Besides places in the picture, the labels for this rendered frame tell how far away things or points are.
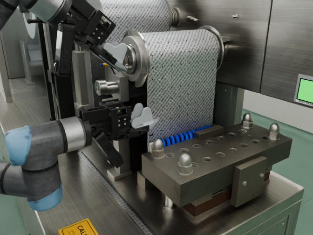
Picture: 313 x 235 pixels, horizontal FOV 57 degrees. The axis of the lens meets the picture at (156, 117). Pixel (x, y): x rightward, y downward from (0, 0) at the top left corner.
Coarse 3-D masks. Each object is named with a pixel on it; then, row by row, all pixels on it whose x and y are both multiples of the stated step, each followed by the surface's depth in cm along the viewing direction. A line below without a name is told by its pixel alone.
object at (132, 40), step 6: (126, 36) 73; (132, 36) 71; (126, 42) 74; (132, 42) 71; (138, 42) 70; (138, 48) 69; (138, 54) 70; (138, 60) 70; (144, 60) 70; (138, 66) 71; (138, 72) 71; (132, 78) 75; (138, 78) 73
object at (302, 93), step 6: (300, 84) 71; (306, 84) 70; (312, 84) 69; (300, 90) 72; (306, 90) 70; (312, 90) 69; (300, 96) 72; (306, 96) 71; (312, 96) 69; (312, 102) 70
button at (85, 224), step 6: (78, 222) 65; (84, 222) 65; (90, 222) 65; (66, 228) 63; (72, 228) 63; (78, 228) 63; (84, 228) 63; (90, 228) 63; (60, 234) 62; (66, 234) 62; (72, 234) 62; (78, 234) 62; (84, 234) 62; (90, 234) 62; (96, 234) 62
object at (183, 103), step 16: (160, 80) 73; (176, 80) 76; (192, 80) 80; (208, 80) 83; (160, 96) 75; (176, 96) 78; (192, 96) 81; (208, 96) 85; (160, 112) 77; (176, 112) 80; (192, 112) 83; (208, 112) 87; (160, 128) 78; (176, 128) 82; (192, 128) 86
